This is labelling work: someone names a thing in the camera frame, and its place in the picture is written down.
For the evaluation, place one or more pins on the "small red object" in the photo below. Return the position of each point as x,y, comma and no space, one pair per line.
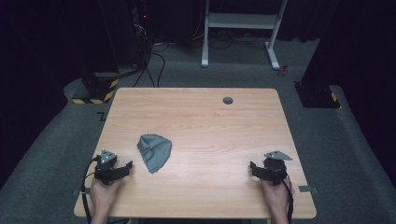
283,71

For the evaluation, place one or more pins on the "person's left hand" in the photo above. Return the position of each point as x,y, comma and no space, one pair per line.
104,196

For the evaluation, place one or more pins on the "dark equipment rack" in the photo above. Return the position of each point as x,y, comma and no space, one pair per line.
141,31

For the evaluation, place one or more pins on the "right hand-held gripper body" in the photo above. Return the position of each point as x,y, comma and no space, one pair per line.
275,169

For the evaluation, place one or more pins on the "white metal stand frame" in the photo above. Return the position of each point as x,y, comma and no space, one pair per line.
239,21

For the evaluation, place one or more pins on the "person's right hand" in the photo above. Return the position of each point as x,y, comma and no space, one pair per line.
277,197

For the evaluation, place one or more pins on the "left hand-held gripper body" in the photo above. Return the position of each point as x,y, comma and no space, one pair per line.
105,168

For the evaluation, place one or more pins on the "black tape floor mark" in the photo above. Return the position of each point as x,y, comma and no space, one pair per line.
102,116

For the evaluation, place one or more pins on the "grey tape strip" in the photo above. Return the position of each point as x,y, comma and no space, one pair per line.
308,188

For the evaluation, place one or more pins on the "yellow black striped base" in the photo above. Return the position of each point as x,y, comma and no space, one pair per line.
99,90

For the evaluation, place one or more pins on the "black stand base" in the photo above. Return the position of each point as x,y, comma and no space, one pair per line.
317,95

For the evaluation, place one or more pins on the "grey cloth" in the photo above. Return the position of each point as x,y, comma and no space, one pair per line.
154,151

